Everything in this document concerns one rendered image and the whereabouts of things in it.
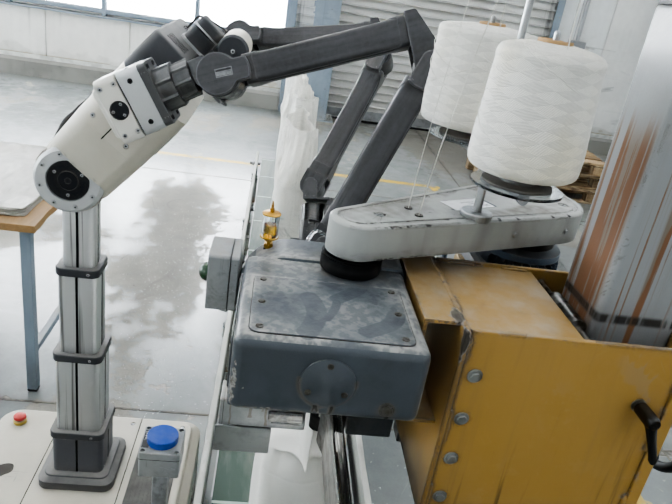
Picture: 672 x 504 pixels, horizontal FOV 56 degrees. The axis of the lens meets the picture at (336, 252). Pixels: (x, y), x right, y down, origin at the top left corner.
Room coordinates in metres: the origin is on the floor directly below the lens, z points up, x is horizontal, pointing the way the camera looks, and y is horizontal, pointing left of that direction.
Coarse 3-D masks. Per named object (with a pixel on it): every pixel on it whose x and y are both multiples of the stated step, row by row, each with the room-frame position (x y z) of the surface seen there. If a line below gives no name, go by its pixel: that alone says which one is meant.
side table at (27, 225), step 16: (48, 208) 2.22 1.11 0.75; (0, 224) 2.03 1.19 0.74; (16, 224) 2.04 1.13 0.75; (32, 224) 2.06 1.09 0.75; (32, 240) 2.10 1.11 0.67; (32, 256) 2.09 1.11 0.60; (32, 272) 2.08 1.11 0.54; (32, 288) 2.08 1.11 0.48; (32, 304) 2.07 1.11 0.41; (32, 320) 2.07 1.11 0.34; (48, 320) 2.31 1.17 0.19; (32, 336) 2.07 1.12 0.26; (32, 352) 2.07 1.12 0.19; (32, 368) 2.07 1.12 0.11; (32, 384) 2.07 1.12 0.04
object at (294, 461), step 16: (272, 432) 1.08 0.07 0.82; (288, 432) 1.07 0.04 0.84; (304, 432) 0.99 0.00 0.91; (272, 448) 1.04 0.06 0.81; (288, 448) 1.03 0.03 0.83; (304, 448) 0.97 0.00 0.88; (256, 464) 1.11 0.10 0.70; (272, 464) 1.03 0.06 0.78; (288, 464) 1.02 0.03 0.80; (304, 464) 0.96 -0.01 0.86; (320, 464) 1.04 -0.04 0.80; (256, 480) 1.09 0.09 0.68; (272, 480) 1.02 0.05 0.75; (288, 480) 1.01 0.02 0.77; (304, 480) 1.01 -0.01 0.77; (320, 480) 1.03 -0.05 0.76; (256, 496) 1.06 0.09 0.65; (272, 496) 1.01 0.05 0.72; (288, 496) 1.01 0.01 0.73; (304, 496) 1.01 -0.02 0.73; (320, 496) 1.02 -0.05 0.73
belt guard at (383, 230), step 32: (448, 192) 1.04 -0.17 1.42; (352, 224) 0.81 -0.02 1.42; (384, 224) 0.83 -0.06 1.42; (416, 224) 0.85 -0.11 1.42; (448, 224) 0.88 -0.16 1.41; (480, 224) 0.91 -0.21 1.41; (512, 224) 0.95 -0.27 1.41; (544, 224) 0.99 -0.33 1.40; (576, 224) 1.04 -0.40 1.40; (352, 256) 0.81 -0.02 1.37; (384, 256) 0.83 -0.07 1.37; (416, 256) 0.86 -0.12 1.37
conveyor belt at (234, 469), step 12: (228, 456) 1.47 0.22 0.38; (240, 456) 1.48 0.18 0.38; (252, 456) 1.49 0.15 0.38; (228, 468) 1.42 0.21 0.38; (240, 468) 1.43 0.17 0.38; (252, 468) 1.44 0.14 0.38; (348, 468) 1.51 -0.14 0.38; (216, 480) 1.37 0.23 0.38; (228, 480) 1.38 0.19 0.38; (240, 480) 1.39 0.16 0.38; (216, 492) 1.33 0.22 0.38; (228, 492) 1.34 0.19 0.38; (240, 492) 1.34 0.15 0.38
